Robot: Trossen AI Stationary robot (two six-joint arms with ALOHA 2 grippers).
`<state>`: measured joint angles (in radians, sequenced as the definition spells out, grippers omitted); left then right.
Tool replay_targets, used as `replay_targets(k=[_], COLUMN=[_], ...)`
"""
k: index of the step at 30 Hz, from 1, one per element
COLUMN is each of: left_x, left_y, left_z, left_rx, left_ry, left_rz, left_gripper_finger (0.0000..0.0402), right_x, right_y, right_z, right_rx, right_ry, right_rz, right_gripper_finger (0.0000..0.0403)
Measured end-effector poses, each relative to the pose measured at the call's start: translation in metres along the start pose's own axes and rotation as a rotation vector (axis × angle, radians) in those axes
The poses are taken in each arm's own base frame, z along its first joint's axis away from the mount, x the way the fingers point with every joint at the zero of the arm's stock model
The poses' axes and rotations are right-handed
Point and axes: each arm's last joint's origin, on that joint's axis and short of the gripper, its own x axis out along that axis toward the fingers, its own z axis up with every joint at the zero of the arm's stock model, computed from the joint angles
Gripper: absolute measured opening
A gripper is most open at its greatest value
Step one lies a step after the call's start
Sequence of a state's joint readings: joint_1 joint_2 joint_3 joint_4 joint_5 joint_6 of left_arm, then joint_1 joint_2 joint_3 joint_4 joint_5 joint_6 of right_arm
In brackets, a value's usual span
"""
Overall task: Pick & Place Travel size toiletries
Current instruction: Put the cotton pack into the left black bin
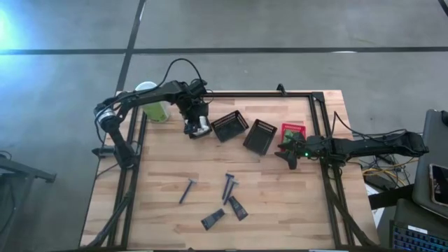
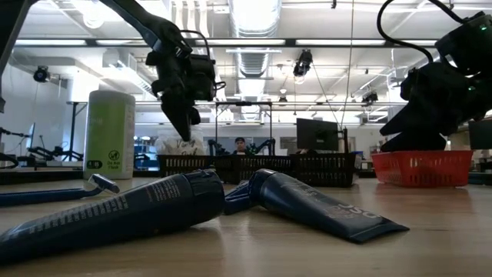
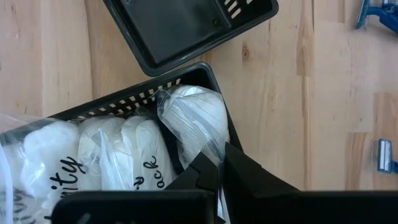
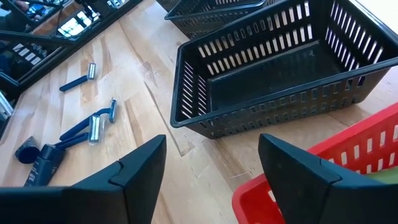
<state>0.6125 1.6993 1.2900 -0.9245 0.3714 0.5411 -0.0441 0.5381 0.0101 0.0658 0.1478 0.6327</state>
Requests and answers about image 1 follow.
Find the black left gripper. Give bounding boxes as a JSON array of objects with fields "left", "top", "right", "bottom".
[{"left": 179, "top": 91, "right": 214, "bottom": 139}]

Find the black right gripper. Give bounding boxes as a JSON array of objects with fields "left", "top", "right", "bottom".
[{"left": 274, "top": 134, "right": 330, "bottom": 171}]

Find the clear bag of cotton balls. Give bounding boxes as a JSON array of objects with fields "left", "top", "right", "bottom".
[{"left": 193, "top": 116, "right": 211, "bottom": 137}]

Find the green plastic bottle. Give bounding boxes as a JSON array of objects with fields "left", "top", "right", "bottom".
[{"left": 282, "top": 129, "right": 299, "bottom": 145}]

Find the long dark screw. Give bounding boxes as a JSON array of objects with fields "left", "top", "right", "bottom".
[{"left": 178, "top": 178, "right": 198, "bottom": 205}]

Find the dark blue shave butter tube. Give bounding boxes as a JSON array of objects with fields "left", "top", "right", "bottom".
[
  {"left": 200, "top": 208, "right": 227, "bottom": 232},
  {"left": 227, "top": 195, "right": 249, "bottom": 222}
]

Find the black plastic basket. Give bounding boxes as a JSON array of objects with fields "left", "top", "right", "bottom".
[
  {"left": 209, "top": 109, "right": 251, "bottom": 143},
  {"left": 242, "top": 118, "right": 279, "bottom": 157},
  {"left": 184, "top": 117, "right": 214, "bottom": 140}
]

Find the red plastic basket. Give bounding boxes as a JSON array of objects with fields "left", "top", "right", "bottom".
[{"left": 279, "top": 122, "right": 307, "bottom": 152}]

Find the green and white wipes canister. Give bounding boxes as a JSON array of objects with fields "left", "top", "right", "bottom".
[{"left": 134, "top": 80, "right": 173, "bottom": 124}]

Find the grey side table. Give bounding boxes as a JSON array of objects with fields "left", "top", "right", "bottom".
[{"left": 412, "top": 108, "right": 448, "bottom": 220}]

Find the smartphone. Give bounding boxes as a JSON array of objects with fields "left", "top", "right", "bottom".
[{"left": 429, "top": 163, "right": 448, "bottom": 208}]

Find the blue backlit keyboard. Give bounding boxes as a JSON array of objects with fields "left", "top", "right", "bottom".
[{"left": 391, "top": 223, "right": 448, "bottom": 252}]

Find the black metal stand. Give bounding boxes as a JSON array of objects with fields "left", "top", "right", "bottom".
[{"left": 0, "top": 150, "right": 57, "bottom": 252}]

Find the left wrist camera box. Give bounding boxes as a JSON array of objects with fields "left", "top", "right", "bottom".
[{"left": 188, "top": 79, "right": 209, "bottom": 96}]

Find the black aluminium rig frame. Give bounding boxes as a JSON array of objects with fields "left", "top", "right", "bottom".
[{"left": 79, "top": 90, "right": 379, "bottom": 250}]

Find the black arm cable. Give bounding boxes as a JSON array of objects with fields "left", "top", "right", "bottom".
[{"left": 153, "top": 57, "right": 206, "bottom": 92}]

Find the yellow cable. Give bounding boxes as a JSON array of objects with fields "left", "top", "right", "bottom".
[{"left": 361, "top": 157, "right": 419, "bottom": 183}]

